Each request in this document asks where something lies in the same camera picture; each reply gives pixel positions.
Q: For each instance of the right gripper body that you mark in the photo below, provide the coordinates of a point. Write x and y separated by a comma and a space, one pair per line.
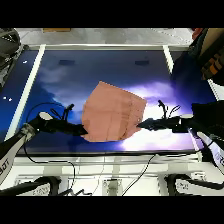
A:
160, 124

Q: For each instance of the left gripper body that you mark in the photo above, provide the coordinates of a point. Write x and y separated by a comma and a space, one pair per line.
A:
73, 128

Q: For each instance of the pink garment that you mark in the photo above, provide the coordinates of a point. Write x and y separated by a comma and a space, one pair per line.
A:
111, 113

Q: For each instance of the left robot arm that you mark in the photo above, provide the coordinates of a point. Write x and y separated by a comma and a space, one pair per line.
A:
13, 146

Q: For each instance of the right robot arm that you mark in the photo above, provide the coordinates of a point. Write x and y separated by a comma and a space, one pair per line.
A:
216, 156

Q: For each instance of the heap of clothes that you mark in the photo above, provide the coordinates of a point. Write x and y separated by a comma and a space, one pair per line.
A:
200, 63

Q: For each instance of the black garment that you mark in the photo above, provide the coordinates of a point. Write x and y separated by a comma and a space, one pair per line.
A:
210, 116

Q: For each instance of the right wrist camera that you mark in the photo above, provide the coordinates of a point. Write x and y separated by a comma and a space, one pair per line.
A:
163, 107

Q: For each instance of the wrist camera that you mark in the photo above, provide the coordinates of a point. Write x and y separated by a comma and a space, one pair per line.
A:
163, 107
68, 109

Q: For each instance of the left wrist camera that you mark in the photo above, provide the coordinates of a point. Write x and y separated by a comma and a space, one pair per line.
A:
68, 109

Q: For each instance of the silver frame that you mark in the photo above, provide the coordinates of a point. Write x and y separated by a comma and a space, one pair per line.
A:
113, 166

